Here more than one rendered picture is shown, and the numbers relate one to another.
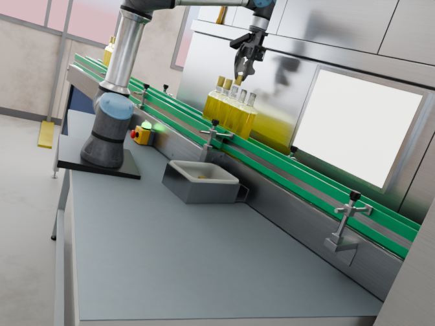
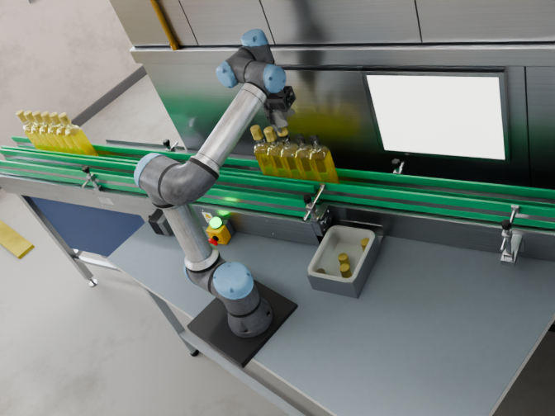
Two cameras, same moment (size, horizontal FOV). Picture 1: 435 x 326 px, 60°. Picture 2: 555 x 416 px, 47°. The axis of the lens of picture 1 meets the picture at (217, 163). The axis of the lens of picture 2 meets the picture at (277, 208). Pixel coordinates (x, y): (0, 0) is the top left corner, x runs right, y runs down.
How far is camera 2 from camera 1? 1.22 m
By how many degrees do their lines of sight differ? 27
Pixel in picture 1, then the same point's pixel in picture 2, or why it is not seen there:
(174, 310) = not seen: outside the picture
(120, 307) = not seen: outside the picture
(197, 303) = (474, 404)
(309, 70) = (353, 78)
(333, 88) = (395, 90)
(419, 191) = (539, 146)
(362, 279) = (541, 256)
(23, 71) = not seen: outside the picture
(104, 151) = (258, 319)
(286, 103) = (348, 115)
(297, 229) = (458, 241)
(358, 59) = (405, 56)
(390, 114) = (474, 99)
